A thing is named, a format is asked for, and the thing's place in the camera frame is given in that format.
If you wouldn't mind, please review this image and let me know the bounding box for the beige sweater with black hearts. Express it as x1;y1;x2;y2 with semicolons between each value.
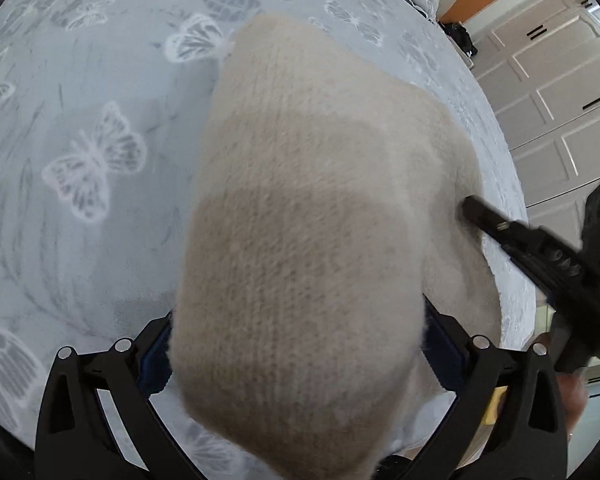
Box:
170;14;502;479

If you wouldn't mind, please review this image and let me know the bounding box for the person's right hand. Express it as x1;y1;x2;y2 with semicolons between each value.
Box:
532;331;592;443

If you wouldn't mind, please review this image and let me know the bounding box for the white wardrobe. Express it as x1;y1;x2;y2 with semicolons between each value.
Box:
474;0;600;247

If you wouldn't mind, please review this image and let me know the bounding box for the black bag on nightstand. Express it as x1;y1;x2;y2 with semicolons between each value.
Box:
439;22;478;70

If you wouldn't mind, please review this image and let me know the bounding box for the grey butterfly bed cover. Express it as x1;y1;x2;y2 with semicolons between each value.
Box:
0;0;524;443

